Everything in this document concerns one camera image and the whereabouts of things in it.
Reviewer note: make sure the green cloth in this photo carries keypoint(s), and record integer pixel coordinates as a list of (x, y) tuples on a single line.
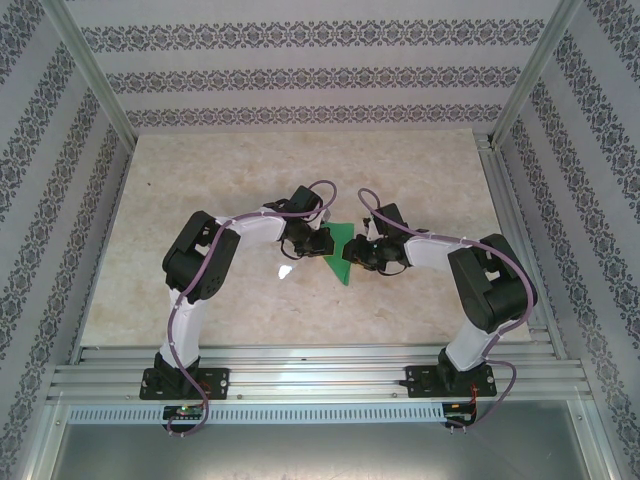
[(342, 267)]

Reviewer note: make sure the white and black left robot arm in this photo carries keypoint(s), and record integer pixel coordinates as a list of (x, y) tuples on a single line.
[(200, 260)]

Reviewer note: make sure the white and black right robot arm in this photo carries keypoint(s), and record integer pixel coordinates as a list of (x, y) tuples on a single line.
[(490, 285)]

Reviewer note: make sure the grey metal sheet panel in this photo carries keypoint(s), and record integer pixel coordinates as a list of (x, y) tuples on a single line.
[(320, 455)]

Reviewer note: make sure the small circuit board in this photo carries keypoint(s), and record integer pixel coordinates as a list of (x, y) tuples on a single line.
[(457, 412), (182, 411)]

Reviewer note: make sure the long aluminium mounting rail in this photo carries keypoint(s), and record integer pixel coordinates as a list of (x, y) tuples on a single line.
[(320, 372)]

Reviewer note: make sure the aluminium side rail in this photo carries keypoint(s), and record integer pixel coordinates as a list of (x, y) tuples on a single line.
[(520, 240)]

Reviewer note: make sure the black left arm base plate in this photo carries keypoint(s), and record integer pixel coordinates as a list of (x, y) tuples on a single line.
[(220, 381)]

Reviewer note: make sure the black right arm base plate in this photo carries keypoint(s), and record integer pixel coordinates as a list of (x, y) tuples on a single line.
[(487, 379)]

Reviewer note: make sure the aluminium frame post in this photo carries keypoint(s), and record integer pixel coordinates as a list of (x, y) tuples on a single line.
[(90, 65), (535, 65)]

